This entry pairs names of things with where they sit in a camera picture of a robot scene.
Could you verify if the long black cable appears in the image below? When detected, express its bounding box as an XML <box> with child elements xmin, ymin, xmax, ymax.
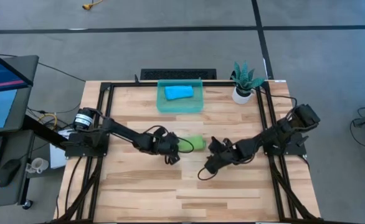
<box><xmin>258</xmin><ymin>88</ymin><xmax>298</xmax><ymax>118</ymax></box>

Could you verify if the yellow floor cable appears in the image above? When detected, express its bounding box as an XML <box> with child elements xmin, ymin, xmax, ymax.
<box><xmin>82</xmin><ymin>0</ymin><xmax>105</xmax><ymax>11</ymax></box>

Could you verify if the grey computer desk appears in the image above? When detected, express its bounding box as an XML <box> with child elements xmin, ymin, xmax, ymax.
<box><xmin>0</xmin><ymin>55</ymin><xmax>40</xmax><ymax>208</ymax></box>

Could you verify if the white mug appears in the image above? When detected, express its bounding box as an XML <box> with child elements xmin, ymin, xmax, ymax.
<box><xmin>25</xmin><ymin>157</ymin><xmax>50</xmax><ymax>174</ymax></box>

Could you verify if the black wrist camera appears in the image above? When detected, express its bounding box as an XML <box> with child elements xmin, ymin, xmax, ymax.
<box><xmin>153</xmin><ymin>126</ymin><xmax>168</xmax><ymax>139</ymax></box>
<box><xmin>212</xmin><ymin>136</ymin><xmax>230</xmax><ymax>153</ymax></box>

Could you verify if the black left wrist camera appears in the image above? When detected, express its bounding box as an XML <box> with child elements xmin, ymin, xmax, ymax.
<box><xmin>153</xmin><ymin>126</ymin><xmax>168</xmax><ymax>139</ymax></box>

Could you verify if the black camera cable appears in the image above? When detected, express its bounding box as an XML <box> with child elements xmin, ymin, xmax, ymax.
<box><xmin>145</xmin><ymin>124</ymin><xmax>195</xmax><ymax>154</ymax></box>
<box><xmin>197</xmin><ymin>166</ymin><xmax>219</xmax><ymax>181</ymax></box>

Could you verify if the yellow cable loop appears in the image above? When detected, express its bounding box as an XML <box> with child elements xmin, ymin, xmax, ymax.
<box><xmin>36</xmin><ymin>113</ymin><xmax>59</xmax><ymax>131</ymax></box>

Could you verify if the snake plant in white pot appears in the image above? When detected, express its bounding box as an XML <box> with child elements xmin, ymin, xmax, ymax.
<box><xmin>230</xmin><ymin>61</ymin><xmax>266</xmax><ymax>105</ymax></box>

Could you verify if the tilted computer monitor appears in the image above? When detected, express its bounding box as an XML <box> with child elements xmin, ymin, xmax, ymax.
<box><xmin>0</xmin><ymin>45</ymin><xmax>34</xmax><ymax>95</ymax></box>

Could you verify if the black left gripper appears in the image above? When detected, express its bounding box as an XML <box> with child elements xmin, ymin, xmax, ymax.
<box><xmin>153</xmin><ymin>132</ymin><xmax>181</xmax><ymax>166</ymax></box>

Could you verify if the black right camera cable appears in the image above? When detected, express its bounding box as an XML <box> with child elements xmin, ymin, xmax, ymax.
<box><xmin>197</xmin><ymin>166</ymin><xmax>219</xmax><ymax>181</ymax></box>

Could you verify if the black computer mouse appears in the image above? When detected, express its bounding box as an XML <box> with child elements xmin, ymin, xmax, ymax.
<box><xmin>0</xmin><ymin>158</ymin><xmax>22</xmax><ymax>188</ymax></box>

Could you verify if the blue microfiber towel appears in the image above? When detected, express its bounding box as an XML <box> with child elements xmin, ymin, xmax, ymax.
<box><xmin>164</xmin><ymin>85</ymin><xmax>194</xmax><ymax>101</ymax></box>

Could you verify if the black left camera cable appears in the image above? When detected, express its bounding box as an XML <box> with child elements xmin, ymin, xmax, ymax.
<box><xmin>145</xmin><ymin>124</ymin><xmax>195</xmax><ymax>154</ymax></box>

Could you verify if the teal plastic basket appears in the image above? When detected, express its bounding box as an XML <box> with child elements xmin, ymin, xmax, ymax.
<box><xmin>156</xmin><ymin>78</ymin><xmax>204</xmax><ymax>114</ymax></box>

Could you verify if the white box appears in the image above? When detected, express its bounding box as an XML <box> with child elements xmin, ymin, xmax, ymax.
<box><xmin>49</xmin><ymin>129</ymin><xmax>75</xmax><ymax>170</ymax></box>

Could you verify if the black desk strut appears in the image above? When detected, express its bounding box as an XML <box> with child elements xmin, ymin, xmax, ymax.
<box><xmin>22</xmin><ymin>114</ymin><xmax>74</xmax><ymax>150</ymax></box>

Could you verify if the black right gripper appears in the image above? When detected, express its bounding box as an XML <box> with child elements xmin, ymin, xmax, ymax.
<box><xmin>203</xmin><ymin>136</ymin><xmax>242</xmax><ymax>175</ymax></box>

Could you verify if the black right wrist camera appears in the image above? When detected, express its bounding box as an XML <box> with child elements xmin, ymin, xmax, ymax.
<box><xmin>212</xmin><ymin>136</ymin><xmax>230</xmax><ymax>153</ymax></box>

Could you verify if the green microfiber towel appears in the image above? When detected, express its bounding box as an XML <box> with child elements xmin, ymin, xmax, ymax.
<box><xmin>178</xmin><ymin>135</ymin><xmax>207</xmax><ymax>153</ymax></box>

